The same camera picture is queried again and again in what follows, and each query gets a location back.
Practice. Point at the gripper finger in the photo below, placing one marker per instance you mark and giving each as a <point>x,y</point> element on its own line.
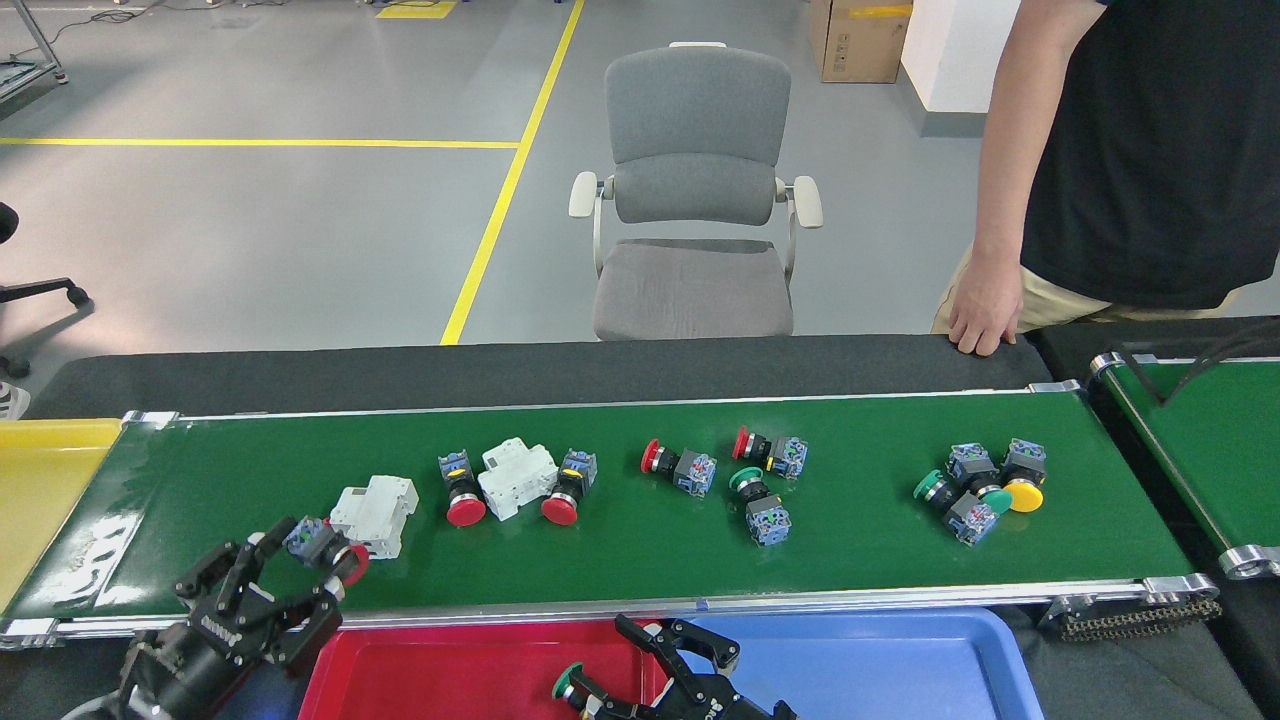
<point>305,630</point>
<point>700,650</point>
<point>230,575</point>
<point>610,710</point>

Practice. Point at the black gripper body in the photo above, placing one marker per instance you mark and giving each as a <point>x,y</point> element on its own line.
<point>710,708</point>
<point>195,665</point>

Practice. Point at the red plastic tray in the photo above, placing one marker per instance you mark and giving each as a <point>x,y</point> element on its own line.
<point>450,680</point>

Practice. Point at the person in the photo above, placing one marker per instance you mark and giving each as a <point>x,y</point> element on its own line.
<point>1150,150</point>

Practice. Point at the yellow push button switch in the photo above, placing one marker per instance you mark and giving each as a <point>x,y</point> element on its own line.
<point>1024,495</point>

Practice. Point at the grey office chair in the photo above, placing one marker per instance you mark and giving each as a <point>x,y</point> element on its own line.
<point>695,110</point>

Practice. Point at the narrow green conveyor belt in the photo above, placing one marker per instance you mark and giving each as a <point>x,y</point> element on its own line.
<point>1200,450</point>

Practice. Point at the person's right hand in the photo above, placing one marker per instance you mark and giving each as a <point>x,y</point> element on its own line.
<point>985,305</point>

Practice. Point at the white circuit breaker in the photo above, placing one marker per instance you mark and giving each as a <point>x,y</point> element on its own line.
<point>515,480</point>
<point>375,515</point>

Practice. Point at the metal frame cart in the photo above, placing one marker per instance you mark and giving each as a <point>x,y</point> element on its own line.
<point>25,75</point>

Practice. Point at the white sneaker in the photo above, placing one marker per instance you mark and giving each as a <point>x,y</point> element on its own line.
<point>12,402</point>

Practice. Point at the brown cardboard box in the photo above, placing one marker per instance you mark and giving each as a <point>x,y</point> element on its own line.
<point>860,45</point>

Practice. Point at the green push button switch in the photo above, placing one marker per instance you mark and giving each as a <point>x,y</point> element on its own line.
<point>566,683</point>
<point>970,520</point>
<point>970,462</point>
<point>768,520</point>

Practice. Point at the person's right forearm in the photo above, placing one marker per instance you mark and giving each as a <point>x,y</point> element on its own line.
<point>1015,150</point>

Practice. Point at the black swivel chair base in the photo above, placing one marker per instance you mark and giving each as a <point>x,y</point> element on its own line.
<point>40,290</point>

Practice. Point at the yellow plastic bin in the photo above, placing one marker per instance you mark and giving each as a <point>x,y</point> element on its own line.
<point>45,500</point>

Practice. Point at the long green conveyor belt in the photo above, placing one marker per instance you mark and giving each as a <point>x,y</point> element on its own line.
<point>600,560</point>

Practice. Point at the blue plastic tray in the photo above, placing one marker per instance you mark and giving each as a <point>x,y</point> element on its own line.
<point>900,670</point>

